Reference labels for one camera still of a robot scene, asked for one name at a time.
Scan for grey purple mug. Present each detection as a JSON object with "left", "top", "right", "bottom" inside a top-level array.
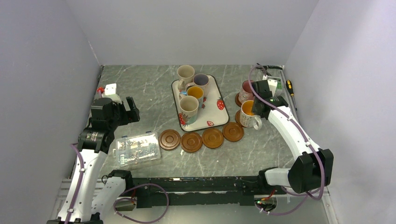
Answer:
[{"left": 185, "top": 74, "right": 210, "bottom": 97}]

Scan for white mug orange inside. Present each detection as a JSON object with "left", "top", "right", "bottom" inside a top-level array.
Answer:
[{"left": 240, "top": 100, "right": 262, "bottom": 130}]

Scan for aluminium frame rail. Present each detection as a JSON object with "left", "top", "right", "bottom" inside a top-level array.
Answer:
[{"left": 279, "top": 70, "right": 310, "bottom": 141}]

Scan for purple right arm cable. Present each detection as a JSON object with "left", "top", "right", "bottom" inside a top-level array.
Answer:
[{"left": 248, "top": 65, "right": 325, "bottom": 217}]

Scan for pink mug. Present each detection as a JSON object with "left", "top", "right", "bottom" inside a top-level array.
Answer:
[{"left": 237, "top": 80, "right": 255, "bottom": 104}]

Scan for clear plastic parts box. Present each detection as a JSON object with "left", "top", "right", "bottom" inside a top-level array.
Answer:
[{"left": 113, "top": 132, "right": 161, "bottom": 167}]

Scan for white serving tray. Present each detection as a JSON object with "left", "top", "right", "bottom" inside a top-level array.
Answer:
[{"left": 171, "top": 75, "right": 229, "bottom": 133}]

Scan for blue mug yellow inside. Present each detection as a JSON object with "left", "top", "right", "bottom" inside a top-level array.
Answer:
[{"left": 179, "top": 86, "right": 204, "bottom": 107}]

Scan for brown wooden coaster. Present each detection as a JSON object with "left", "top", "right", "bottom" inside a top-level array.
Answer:
[
  {"left": 202, "top": 128, "right": 224, "bottom": 149},
  {"left": 235, "top": 110, "right": 247, "bottom": 127},
  {"left": 234, "top": 93, "right": 245, "bottom": 107},
  {"left": 222, "top": 122, "right": 244, "bottom": 142},
  {"left": 180, "top": 132, "right": 203, "bottom": 153},
  {"left": 159, "top": 129, "right": 181, "bottom": 150}
]

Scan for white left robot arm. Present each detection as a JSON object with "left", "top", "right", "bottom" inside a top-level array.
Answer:
[{"left": 47, "top": 96, "right": 140, "bottom": 224}]

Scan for yellow black screwdriver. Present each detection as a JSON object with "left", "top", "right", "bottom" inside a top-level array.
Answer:
[{"left": 286, "top": 80, "right": 297, "bottom": 111}]

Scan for cream mug outside tray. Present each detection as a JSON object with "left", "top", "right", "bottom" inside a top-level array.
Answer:
[{"left": 177, "top": 65, "right": 195, "bottom": 91}]

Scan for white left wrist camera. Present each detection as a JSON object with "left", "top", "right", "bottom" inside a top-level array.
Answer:
[{"left": 96, "top": 83, "right": 122, "bottom": 104}]

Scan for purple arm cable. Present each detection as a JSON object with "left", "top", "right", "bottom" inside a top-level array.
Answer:
[
  {"left": 63, "top": 143, "right": 85, "bottom": 224},
  {"left": 248, "top": 65, "right": 325, "bottom": 217}
]

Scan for cream patterned mug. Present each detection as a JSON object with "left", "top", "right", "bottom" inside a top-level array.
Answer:
[{"left": 179, "top": 96, "right": 199, "bottom": 125}]

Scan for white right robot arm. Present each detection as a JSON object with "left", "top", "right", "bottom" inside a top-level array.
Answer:
[{"left": 250, "top": 80, "right": 334, "bottom": 194}]

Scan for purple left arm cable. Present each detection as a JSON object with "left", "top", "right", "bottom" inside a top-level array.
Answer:
[{"left": 63, "top": 143, "right": 85, "bottom": 224}]

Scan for black pliers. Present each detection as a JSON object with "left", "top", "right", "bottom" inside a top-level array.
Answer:
[{"left": 256, "top": 63, "right": 283, "bottom": 70}]

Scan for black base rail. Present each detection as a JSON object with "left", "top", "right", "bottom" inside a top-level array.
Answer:
[{"left": 106, "top": 166, "right": 287, "bottom": 209}]

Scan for white green electronic device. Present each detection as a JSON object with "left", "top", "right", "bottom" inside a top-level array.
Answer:
[{"left": 267, "top": 78, "right": 283, "bottom": 97}]

